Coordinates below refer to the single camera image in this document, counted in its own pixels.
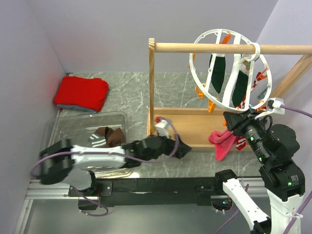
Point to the teal clothes peg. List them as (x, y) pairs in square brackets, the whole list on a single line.
[(262, 94)]

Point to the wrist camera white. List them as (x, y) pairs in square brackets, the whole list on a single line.
[(162, 127), (274, 107)]

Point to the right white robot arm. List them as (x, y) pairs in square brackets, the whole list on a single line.
[(284, 181)]

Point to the white round clip hanger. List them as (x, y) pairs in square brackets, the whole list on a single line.
[(255, 66)]

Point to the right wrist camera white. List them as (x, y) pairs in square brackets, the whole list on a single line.
[(274, 107)]

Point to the pink sock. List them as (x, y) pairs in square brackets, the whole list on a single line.
[(223, 142)]

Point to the clear plastic bin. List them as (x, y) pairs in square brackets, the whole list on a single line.
[(80, 129)]

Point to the brown striped-cuff sock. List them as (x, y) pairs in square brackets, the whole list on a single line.
[(98, 138)]

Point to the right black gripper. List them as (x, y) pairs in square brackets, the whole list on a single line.
[(234, 119)]

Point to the red white striped sock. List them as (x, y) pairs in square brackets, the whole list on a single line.
[(254, 84)]

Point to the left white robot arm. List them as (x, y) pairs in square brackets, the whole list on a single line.
[(73, 164)]

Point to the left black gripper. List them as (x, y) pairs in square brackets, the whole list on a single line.
[(182, 149)]

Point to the folded red cloth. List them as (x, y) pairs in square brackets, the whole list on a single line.
[(84, 92)]

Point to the dark green sock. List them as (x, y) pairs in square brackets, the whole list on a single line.
[(218, 72), (240, 88)]

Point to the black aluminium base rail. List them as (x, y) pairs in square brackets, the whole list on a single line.
[(147, 191)]

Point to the orange clothes peg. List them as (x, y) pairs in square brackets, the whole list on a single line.
[(199, 92)]

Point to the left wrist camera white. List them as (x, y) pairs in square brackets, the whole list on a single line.
[(162, 127)]

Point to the grey folded cloth underneath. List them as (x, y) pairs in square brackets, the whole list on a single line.
[(75, 107)]

